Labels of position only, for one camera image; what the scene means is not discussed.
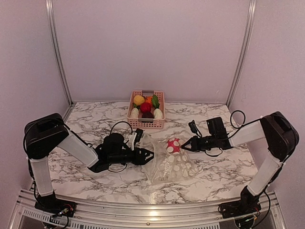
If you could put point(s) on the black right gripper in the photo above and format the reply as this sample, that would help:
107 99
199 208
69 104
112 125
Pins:
195 144

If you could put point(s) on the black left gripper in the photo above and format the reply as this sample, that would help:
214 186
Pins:
141 161

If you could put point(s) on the clear zip top bag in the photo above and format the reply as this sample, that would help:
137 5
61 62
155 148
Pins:
165 167

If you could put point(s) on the dark purple fake beet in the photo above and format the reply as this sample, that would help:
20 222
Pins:
147 115

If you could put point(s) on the red fake apple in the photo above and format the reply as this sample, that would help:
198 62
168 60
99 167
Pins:
145 107

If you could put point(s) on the green fake leafy vegetable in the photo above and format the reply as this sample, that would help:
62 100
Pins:
155 101

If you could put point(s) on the yellow fake lemon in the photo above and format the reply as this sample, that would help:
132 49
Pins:
138 100

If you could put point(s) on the orange fake orange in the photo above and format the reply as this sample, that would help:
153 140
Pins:
148 99

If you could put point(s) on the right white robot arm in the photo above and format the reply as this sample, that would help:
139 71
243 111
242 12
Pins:
274 130

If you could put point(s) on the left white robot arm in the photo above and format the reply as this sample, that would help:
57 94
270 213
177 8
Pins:
45 134

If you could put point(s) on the pink plastic basket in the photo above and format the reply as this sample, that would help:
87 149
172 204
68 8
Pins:
147 123

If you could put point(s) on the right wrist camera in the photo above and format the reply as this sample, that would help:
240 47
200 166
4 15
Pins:
194 128

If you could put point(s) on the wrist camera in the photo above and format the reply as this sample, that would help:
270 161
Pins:
194 128
135 138

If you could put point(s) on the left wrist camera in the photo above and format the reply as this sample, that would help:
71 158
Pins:
135 138

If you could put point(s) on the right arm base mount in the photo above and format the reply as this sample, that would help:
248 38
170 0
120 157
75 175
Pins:
235 209

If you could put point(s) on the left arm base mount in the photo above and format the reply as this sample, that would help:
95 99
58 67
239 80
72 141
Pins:
57 207

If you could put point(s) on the front aluminium rail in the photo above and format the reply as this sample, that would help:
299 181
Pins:
91 214

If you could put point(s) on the right aluminium frame post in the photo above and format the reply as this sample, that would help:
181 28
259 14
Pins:
243 52

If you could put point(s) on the aluminium frame post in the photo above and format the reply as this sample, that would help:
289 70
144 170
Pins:
56 47
243 52

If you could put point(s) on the left aluminium frame post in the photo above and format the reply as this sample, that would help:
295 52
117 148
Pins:
56 47

